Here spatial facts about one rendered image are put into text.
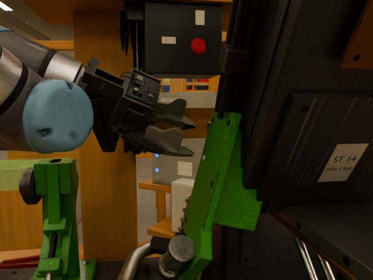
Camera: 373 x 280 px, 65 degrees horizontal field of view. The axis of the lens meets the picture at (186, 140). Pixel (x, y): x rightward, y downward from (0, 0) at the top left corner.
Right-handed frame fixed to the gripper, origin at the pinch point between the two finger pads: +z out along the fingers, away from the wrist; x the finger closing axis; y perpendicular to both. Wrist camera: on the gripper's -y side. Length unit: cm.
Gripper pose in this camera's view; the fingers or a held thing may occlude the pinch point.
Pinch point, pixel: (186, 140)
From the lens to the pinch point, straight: 53.0
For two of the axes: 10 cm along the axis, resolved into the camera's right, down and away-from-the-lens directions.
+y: 4.6, -5.5, -7.0
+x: 0.7, -7.6, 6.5
